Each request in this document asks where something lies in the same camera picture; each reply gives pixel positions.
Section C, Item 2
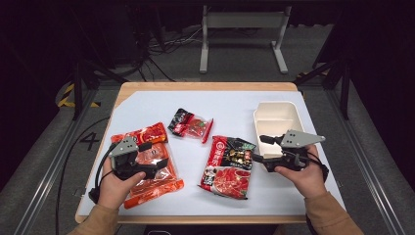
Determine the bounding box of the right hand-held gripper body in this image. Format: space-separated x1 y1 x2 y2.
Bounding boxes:
265 129 327 173

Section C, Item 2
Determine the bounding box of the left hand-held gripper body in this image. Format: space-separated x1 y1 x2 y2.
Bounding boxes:
109 136 158 181

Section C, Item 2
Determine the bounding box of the orange-red clear sauce packet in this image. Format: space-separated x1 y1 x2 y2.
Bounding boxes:
111 121 185 210

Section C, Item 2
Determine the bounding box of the white plastic lunch box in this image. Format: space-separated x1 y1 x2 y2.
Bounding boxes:
253 101 306 160

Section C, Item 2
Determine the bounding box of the large red black soup packet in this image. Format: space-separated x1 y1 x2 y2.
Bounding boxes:
198 135 257 201

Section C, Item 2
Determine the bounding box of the person's right hand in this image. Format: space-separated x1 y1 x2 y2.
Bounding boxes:
273 144 328 200

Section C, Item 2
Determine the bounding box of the person's left hand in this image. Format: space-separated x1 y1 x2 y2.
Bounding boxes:
97 158 147 210

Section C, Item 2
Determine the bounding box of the small black red clear packet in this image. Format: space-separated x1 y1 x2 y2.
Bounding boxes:
166 108 214 145

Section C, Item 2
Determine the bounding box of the white table mat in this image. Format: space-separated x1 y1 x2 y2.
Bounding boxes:
77 90 346 217

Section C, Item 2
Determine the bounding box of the black metal stand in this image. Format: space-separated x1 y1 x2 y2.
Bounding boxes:
69 58 130 121
293 58 351 121

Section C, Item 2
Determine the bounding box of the yellow black hazard tape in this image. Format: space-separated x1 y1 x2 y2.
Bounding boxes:
57 82 101 109

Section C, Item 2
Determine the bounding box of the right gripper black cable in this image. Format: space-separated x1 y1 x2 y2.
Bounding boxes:
306 151 330 182

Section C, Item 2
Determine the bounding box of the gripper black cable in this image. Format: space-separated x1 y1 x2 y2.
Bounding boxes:
88 151 115 205
306 151 330 182

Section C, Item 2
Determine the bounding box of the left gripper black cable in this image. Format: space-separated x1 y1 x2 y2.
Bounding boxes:
88 151 115 205

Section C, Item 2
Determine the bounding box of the aluminium floor rail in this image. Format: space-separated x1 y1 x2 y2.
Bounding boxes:
13 87 99 235
326 87 407 235

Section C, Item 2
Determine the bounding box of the long black floor cable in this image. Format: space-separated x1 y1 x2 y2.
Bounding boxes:
54 117 112 235

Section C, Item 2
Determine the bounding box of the bundle of floor cables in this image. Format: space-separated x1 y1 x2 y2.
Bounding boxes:
140 27 204 82

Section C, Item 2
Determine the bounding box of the desk with grey metal frame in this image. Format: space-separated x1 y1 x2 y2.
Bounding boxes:
199 4 293 74

